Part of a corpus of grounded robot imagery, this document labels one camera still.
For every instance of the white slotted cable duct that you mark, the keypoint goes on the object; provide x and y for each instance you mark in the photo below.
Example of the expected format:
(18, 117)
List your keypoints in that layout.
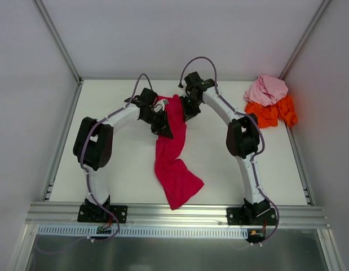
(142, 231)

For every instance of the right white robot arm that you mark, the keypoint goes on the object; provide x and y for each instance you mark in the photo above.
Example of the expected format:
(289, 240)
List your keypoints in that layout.
(242, 139)

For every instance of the pink t shirt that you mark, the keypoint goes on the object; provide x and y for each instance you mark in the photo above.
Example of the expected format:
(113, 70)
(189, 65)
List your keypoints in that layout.
(266, 91)

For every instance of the aluminium frame post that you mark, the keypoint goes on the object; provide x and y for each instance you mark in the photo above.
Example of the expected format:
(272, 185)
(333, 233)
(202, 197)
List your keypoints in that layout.
(50, 25)
(310, 28)

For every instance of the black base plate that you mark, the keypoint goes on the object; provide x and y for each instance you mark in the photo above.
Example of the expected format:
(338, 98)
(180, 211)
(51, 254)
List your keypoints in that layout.
(241, 216)
(118, 214)

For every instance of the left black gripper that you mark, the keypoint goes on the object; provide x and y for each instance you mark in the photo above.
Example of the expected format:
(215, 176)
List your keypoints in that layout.
(158, 121)

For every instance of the magenta t shirt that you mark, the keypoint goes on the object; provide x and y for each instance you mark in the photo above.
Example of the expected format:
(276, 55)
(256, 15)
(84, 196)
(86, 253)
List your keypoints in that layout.
(178, 182)

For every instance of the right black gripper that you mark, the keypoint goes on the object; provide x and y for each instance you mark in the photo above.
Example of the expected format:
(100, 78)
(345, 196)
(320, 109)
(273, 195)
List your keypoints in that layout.
(189, 106)

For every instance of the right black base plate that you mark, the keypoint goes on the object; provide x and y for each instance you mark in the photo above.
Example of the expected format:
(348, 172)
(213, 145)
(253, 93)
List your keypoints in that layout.
(241, 216)

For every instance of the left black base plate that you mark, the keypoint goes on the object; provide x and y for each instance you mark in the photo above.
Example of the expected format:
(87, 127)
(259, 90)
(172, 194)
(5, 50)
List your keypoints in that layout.
(118, 214)

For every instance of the left aluminium frame post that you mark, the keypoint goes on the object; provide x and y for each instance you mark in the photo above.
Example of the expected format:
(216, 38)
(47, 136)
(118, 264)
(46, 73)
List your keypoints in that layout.
(50, 25)

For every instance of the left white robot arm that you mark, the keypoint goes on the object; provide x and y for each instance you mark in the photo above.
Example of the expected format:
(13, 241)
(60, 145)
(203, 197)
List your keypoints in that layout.
(94, 141)

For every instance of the right aluminium frame post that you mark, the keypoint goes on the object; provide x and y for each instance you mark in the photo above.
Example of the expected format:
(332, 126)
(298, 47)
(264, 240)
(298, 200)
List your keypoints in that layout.
(310, 28)

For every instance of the orange t shirt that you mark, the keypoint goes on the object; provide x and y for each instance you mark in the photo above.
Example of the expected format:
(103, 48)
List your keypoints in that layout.
(269, 116)

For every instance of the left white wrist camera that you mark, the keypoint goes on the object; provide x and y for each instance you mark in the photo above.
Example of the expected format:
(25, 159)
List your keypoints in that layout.
(160, 105)

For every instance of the aluminium mounting rail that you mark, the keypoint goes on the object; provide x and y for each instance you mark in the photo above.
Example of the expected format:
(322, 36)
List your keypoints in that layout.
(204, 216)

